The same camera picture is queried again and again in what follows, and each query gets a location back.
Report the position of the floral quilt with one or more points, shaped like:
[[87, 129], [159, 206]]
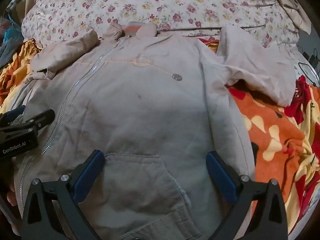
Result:
[[162, 2]]

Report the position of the beige cloth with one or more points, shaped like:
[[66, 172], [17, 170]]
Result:
[[292, 7]]

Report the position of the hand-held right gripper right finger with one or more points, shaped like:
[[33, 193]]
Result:
[[222, 177]]

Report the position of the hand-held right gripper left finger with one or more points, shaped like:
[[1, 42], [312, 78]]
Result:
[[87, 177]]

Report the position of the beige zip jacket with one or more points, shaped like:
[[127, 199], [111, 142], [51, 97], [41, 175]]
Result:
[[140, 120]]

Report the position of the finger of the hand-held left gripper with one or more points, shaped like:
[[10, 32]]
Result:
[[15, 111], [37, 120]]

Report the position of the orange yellow printed blanket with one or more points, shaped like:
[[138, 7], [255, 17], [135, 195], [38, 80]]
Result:
[[272, 135]]

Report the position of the person's left hand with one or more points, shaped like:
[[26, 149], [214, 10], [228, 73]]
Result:
[[11, 195]]

